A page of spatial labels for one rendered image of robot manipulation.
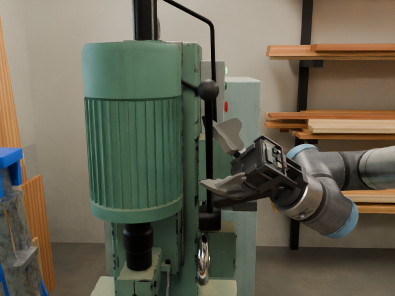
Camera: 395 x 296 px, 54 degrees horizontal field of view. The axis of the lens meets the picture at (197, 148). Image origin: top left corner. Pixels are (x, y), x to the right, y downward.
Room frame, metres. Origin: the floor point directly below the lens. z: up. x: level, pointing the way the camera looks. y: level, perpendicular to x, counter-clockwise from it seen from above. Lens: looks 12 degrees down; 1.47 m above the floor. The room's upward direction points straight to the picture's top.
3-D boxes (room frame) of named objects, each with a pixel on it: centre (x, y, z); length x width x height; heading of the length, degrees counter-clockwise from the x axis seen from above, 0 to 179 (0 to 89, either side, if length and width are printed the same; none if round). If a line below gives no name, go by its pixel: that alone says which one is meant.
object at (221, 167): (0.92, -0.05, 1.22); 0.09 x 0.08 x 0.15; 177
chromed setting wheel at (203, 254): (0.84, -0.01, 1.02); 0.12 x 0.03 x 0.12; 177
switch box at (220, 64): (1.03, -0.04, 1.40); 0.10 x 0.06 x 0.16; 177
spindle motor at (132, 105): (0.71, 0.12, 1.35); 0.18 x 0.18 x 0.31
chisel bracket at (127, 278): (0.73, 0.11, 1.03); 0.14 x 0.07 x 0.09; 177
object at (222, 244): (0.89, -0.05, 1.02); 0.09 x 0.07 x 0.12; 87
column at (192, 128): (1.00, 0.10, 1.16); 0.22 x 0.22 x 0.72; 87
